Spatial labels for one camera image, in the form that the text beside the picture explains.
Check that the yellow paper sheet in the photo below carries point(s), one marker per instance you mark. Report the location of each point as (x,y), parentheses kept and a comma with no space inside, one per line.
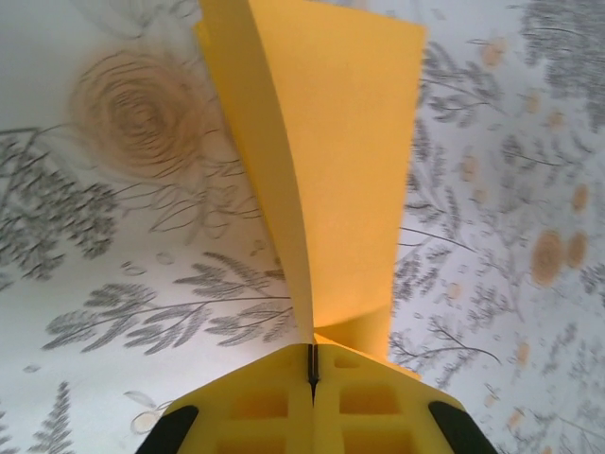
(331,142)

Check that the floral tablecloth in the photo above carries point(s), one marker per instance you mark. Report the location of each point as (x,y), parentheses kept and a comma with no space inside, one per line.
(94,236)

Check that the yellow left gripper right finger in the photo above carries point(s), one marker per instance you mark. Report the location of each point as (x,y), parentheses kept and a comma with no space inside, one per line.
(368,392)

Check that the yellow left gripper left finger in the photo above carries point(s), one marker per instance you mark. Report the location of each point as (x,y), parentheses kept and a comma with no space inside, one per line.
(264,392)

